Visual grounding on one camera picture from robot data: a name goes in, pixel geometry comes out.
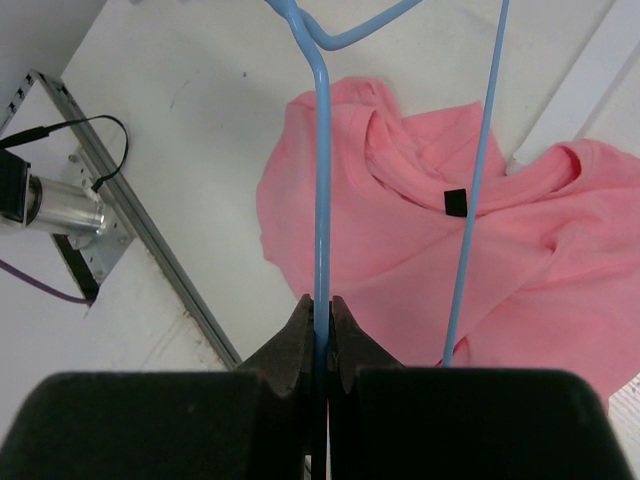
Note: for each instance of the light blue wire hanger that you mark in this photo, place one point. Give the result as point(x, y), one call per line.
point(312, 40)

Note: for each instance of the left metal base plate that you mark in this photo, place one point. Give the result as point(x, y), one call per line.
point(89, 260)

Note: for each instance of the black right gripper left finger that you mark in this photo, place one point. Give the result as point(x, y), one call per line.
point(248, 423)

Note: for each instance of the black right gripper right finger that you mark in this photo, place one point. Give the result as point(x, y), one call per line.
point(390, 421)

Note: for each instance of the pink t shirt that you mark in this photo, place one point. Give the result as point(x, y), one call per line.
point(553, 275)

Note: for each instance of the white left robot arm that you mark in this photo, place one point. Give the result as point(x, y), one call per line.
point(30, 201)

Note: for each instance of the white clothes rack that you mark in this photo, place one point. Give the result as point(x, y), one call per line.
point(574, 103)

